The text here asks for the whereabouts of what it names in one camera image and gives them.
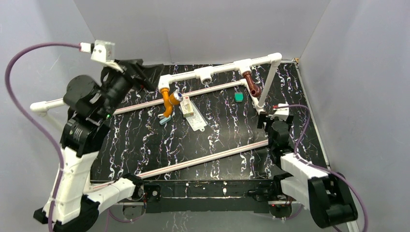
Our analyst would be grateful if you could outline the white PVC pipe frame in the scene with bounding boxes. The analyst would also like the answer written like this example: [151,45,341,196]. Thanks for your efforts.
[30,53,282,179]

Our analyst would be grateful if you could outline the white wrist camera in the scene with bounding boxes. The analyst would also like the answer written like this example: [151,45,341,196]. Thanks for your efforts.
[79,40,124,73]
[273,103,290,121]

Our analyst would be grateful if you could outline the orange water faucet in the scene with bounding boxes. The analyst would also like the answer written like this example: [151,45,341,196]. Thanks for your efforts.
[160,88,183,117]

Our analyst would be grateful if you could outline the clear plastic bag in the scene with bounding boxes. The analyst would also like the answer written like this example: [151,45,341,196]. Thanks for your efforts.
[185,102,208,132]

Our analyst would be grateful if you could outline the brown water faucet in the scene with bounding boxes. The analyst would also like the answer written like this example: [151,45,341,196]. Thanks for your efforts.
[242,71,262,98]

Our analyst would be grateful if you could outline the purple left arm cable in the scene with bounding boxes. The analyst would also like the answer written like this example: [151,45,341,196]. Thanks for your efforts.
[4,43,82,232]

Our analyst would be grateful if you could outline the small cardboard box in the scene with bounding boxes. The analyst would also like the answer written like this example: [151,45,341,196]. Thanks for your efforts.
[179,96,194,118]

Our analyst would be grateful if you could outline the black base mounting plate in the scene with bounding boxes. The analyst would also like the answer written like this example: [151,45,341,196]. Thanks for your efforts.
[139,180,295,218]

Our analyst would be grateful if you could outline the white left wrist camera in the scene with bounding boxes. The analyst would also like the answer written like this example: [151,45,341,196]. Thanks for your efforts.
[79,40,124,73]

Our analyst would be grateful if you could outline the light blue tape roll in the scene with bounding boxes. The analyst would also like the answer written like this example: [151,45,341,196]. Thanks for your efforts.
[160,116,172,125]

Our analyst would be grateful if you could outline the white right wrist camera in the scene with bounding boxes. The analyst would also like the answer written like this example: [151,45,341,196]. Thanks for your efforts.
[273,103,290,121]

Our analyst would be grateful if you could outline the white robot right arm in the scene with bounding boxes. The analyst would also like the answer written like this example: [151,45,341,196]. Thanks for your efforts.
[257,112,358,229]

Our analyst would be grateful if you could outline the aluminium rail frame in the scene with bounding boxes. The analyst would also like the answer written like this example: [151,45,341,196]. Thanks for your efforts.
[115,181,360,232]

